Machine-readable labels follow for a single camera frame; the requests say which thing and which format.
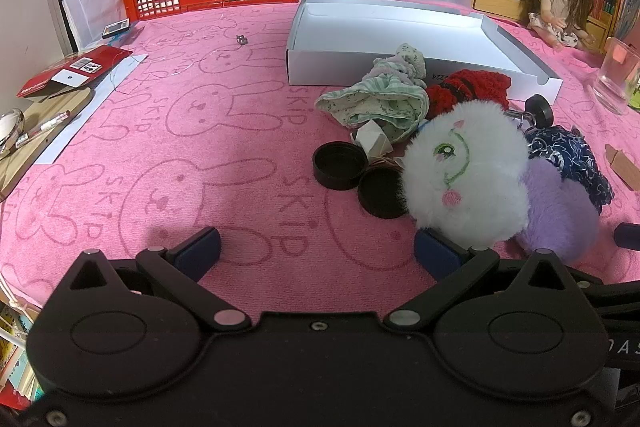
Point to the green floral cloth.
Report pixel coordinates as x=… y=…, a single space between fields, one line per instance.
x=380 y=102

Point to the purple plush toy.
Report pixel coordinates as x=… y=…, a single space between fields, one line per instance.
x=555 y=207

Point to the clear glass cup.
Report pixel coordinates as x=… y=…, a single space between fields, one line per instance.
x=615 y=82

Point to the red knitted item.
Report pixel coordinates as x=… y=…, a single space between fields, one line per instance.
x=480 y=87

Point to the red booklet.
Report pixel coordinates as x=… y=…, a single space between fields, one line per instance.
x=107 y=56

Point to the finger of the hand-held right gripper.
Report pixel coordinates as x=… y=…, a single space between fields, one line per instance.
x=629 y=237
x=617 y=294

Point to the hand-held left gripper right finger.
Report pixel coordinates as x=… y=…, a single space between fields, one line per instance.
x=435 y=254

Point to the white paper sheet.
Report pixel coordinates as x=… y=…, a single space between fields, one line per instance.
x=100 y=102

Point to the black round lid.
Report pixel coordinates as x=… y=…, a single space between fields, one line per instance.
x=340 y=164

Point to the wooden board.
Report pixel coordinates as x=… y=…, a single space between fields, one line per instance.
x=50 y=107

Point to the white cardboard box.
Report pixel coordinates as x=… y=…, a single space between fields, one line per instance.
x=350 y=37

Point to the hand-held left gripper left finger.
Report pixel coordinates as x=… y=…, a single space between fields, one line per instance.
x=200 y=249

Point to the white plush toy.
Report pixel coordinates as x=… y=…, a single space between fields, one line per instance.
x=475 y=157

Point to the white paper packet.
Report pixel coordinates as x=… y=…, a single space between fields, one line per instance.
x=372 y=139

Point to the pink bunny print towel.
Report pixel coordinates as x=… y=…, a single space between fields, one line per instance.
x=200 y=57

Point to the blue patterned cloth pouch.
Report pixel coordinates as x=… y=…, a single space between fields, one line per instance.
x=570 y=157

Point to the thin rubber band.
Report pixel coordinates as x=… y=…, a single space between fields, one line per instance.
x=385 y=163

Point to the colourful book pile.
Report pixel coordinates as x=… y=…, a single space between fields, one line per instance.
x=12 y=357

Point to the small black card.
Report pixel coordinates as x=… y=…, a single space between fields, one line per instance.
x=116 y=28

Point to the small metal clip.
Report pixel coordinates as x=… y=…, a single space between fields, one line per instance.
x=242 y=39

